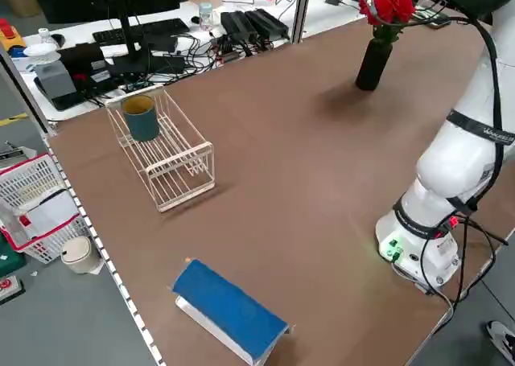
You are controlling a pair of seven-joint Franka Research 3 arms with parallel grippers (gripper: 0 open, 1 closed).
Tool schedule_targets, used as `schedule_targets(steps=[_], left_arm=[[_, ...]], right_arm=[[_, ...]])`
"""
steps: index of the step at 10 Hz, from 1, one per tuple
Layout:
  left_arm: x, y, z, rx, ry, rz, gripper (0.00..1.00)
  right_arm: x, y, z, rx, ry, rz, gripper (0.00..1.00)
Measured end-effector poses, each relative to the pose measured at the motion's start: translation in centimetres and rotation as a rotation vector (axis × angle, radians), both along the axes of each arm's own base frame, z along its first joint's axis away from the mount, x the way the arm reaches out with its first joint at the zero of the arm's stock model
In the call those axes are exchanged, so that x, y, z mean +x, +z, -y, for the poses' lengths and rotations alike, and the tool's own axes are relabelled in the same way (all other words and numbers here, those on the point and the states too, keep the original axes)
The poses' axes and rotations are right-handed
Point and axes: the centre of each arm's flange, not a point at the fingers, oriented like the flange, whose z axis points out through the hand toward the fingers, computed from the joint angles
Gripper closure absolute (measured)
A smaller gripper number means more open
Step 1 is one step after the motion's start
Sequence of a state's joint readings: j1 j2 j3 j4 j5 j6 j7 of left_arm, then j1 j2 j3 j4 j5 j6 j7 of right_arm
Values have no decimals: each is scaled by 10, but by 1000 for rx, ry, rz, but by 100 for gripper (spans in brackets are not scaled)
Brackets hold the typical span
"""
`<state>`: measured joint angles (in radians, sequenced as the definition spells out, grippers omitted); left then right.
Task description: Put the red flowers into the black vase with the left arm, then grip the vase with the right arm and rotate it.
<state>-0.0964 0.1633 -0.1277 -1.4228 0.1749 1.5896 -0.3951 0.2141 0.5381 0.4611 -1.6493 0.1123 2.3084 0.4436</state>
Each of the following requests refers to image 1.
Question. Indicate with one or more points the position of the black keyboard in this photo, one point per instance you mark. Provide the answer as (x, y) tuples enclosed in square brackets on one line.
[(141, 30)]

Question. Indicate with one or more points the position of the person's shoe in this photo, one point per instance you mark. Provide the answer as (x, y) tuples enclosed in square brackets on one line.
[(503, 338)]

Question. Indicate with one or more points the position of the black power adapter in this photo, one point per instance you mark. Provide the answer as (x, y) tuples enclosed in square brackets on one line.
[(267, 22), (237, 24)]

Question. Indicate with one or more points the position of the black mouse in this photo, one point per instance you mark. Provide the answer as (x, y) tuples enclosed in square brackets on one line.
[(58, 40)]

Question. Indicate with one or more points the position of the red button box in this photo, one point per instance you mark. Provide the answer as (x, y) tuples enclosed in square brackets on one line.
[(10, 289)]

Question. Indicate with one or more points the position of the red flower bouquet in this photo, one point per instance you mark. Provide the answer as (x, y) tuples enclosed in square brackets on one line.
[(392, 8)]

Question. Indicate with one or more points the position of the aluminium frame post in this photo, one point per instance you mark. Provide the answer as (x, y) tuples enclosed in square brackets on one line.
[(28, 100), (301, 12)]

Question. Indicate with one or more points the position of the black monitor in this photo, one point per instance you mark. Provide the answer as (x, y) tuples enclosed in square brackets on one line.
[(100, 0)]

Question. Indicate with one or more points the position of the grey box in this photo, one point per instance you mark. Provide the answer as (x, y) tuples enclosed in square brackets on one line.
[(54, 80)]

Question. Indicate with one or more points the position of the green box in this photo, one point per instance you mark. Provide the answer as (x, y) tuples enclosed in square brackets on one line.
[(10, 261)]

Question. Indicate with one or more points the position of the clear water bottle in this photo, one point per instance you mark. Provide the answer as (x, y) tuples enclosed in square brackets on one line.
[(205, 16)]

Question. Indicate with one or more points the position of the white basket with red rim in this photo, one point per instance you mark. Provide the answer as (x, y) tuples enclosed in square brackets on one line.
[(24, 181)]

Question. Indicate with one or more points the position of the black cylindrical vase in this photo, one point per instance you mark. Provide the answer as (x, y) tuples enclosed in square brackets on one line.
[(372, 68)]

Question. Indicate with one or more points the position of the teal cup with yellow inside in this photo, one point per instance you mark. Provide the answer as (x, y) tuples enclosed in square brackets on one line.
[(141, 126)]

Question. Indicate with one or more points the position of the small white bin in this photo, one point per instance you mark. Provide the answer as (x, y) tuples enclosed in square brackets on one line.
[(78, 255)]

